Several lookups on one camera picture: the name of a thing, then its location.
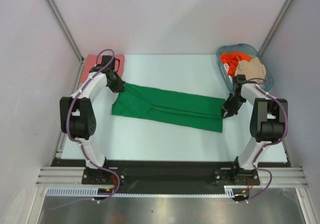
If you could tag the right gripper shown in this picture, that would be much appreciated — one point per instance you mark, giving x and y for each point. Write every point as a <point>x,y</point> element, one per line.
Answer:
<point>226,107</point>

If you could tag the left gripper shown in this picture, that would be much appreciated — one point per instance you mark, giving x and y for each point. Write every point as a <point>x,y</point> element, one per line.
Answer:
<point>120,87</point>

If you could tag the green t shirt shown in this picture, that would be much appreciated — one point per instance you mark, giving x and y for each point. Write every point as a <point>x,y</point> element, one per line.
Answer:
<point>171,107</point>

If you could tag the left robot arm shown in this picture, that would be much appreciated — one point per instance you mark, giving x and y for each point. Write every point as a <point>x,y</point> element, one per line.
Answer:
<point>77,117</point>

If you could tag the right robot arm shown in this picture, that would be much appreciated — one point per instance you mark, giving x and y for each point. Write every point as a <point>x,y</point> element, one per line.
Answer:
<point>268,123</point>

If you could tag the folded pink t shirt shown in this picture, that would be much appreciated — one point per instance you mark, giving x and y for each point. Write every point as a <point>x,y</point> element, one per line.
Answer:
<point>90,61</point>

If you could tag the white garment in basket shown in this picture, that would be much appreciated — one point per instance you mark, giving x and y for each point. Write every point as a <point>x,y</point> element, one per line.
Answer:
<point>227,75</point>

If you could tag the blue plastic basket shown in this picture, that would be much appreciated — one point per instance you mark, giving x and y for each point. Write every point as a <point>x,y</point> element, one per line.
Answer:
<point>248,50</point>

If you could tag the beige t shirt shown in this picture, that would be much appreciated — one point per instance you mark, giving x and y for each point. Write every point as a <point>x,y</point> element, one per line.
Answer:
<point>253,70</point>

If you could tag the orange t shirt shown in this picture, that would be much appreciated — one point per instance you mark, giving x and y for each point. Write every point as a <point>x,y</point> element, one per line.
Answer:
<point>232,59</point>

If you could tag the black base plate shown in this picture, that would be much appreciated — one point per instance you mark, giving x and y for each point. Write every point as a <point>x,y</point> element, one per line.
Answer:
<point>166,178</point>

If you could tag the aluminium frame rail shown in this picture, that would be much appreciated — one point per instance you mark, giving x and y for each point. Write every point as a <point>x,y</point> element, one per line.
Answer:
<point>72,177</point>

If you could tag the left corner aluminium post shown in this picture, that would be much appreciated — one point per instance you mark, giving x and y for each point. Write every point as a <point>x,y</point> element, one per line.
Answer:
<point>64,28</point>

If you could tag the corner aluminium post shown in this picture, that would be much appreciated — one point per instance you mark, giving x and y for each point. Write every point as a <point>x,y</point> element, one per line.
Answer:
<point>64,28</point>
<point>276,24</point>

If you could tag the right corner aluminium post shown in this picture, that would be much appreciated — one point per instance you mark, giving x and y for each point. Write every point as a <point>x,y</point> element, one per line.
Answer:
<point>276,24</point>

